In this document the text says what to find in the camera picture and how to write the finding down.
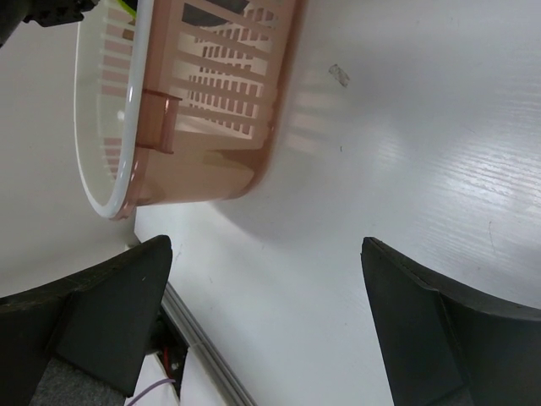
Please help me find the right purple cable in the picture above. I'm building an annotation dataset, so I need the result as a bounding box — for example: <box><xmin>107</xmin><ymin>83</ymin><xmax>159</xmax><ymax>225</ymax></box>
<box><xmin>128</xmin><ymin>378</ymin><xmax>177</xmax><ymax>406</ymax></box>

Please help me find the aluminium rail frame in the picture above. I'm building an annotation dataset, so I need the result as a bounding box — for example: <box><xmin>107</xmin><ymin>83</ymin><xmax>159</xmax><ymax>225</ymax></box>
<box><xmin>126</xmin><ymin>240</ymin><xmax>259</xmax><ymax>406</ymax></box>

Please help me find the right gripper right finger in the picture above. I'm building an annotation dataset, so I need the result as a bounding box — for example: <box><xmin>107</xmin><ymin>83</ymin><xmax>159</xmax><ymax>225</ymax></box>
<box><xmin>361</xmin><ymin>237</ymin><xmax>540</xmax><ymax>405</ymax></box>

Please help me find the lime green plate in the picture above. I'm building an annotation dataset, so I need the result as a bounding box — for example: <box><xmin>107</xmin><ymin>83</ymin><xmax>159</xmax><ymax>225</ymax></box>
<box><xmin>117</xmin><ymin>0</ymin><xmax>138</xmax><ymax>19</ymax></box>

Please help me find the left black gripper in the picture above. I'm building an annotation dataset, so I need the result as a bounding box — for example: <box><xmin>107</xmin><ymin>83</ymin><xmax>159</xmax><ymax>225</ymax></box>
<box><xmin>23</xmin><ymin>0</ymin><xmax>100</xmax><ymax>26</ymax></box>

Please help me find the white pink dish rack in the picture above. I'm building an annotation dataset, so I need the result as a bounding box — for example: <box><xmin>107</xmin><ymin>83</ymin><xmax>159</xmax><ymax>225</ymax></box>
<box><xmin>74</xmin><ymin>1</ymin><xmax>301</xmax><ymax>220</ymax></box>

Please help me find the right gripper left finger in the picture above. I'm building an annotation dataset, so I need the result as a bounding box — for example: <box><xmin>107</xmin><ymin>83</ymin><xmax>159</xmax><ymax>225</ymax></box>
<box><xmin>1</xmin><ymin>235</ymin><xmax>172</xmax><ymax>405</ymax></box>

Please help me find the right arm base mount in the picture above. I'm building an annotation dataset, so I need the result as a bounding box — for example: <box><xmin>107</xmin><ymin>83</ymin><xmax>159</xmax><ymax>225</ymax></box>
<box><xmin>146</xmin><ymin>310</ymin><xmax>189</xmax><ymax>396</ymax></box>

